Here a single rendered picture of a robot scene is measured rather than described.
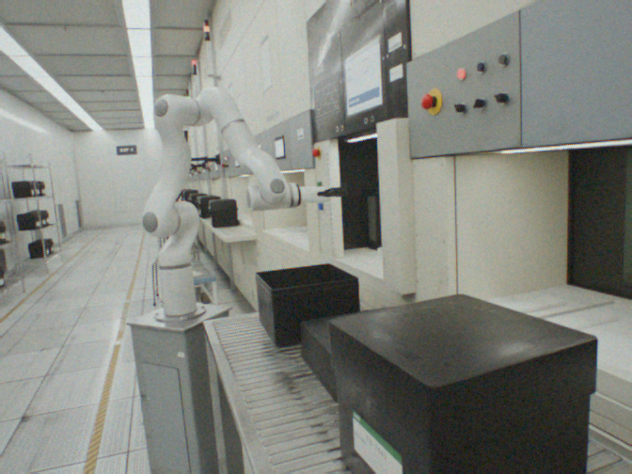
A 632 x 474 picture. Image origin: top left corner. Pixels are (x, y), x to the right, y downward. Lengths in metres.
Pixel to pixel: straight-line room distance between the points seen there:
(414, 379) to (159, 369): 1.32
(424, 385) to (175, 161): 1.29
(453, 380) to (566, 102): 0.59
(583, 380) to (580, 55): 0.55
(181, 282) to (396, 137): 0.92
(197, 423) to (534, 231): 1.30
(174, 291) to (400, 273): 0.82
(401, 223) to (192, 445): 1.09
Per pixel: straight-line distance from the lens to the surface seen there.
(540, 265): 1.50
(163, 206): 1.65
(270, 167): 1.40
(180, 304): 1.74
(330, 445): 0.91
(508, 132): 1.06
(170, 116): 1.59
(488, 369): 0.59
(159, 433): 1.91
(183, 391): 1.74
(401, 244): 1.39
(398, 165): 1.37
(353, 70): 1.77
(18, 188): 8.15
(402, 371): 0.58
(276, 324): 1.34
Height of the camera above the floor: 1.25
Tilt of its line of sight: 8 degrees down
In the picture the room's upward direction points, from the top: 4 degrees counter-clockwise
